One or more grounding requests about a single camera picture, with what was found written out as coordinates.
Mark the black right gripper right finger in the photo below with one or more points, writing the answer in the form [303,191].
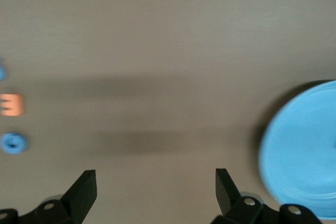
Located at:
[228,197]

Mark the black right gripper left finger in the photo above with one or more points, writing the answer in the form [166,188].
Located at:
[78,197]

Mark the blue capital letter G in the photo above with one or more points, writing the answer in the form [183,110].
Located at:
[14,142]

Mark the blue lowercase letter g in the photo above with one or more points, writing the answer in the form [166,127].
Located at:
[2,72]

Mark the blue plate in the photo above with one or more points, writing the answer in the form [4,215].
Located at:
[302,150]

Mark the orange letter E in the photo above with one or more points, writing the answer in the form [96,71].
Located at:
[11,104]

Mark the brown table mat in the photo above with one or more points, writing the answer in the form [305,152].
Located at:
[168,24]

